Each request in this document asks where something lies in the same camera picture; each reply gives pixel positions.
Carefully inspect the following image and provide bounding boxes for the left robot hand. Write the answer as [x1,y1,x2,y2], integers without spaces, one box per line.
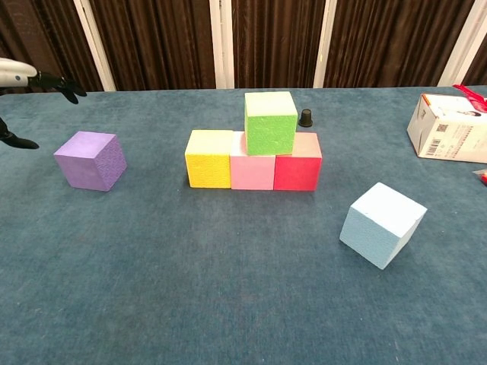
[0,59,88,150]

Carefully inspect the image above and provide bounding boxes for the purple foam cube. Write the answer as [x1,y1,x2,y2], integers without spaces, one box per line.
[53,131,128,192]

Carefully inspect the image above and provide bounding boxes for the yellow foam cube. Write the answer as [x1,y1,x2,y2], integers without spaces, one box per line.
[184,129,234,189]

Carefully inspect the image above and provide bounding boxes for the green foam cube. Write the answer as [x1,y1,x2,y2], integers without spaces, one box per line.
[243,90,298,157]

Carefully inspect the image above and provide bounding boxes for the red foam cube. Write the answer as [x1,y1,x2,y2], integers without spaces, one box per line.
[272,132,323,192]

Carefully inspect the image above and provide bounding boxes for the light blue foam cube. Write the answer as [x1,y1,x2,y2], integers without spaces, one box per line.
[339,182,428,271]

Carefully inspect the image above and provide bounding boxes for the dark brown curtain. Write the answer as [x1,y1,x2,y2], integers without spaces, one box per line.
[0,0,487,96]

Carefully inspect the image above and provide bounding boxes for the pink foam cube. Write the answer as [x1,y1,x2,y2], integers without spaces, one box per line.
[229,131,276,191]

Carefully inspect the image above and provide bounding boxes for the teal felt table cover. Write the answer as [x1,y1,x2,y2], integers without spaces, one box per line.
[0,86,487,365]

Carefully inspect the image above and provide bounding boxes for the white printed cardboard box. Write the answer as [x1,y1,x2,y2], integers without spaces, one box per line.
[406,93,487,164]

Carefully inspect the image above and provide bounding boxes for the white frame post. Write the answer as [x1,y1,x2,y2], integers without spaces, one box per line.
[72,0,117,92]
[437,0,487,87]
[208,0,236,90]
[312,0,338,89]

